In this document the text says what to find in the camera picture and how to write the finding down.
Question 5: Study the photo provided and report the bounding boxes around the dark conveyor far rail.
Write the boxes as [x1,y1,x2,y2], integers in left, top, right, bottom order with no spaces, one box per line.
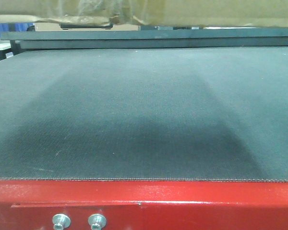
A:
[0,28,288,50]

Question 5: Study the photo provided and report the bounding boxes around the brown cardboard carton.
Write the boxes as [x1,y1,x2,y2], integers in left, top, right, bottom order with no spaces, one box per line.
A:
[0,0,288,27]

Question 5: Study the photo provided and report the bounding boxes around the silver bolt right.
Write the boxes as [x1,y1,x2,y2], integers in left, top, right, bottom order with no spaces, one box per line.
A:
[88,214,107,230]

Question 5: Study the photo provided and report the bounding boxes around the red conveyor frame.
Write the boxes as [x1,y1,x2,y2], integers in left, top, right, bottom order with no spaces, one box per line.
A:
[0,180,288,230]

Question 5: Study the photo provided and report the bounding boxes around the blue crates in background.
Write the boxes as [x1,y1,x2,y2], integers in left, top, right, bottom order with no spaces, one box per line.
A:
[0,23,35,35]

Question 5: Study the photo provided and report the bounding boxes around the dark conveyor belt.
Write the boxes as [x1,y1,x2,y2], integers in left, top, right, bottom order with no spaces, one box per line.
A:
[0,47,288,182]

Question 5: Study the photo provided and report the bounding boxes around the silver bolt left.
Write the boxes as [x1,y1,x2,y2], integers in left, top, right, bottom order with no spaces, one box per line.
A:
[52,214,71,230]

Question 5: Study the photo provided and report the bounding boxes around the silver bolt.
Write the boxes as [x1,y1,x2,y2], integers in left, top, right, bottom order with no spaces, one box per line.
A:
[88,214,107,230]
[52,214,71,230]

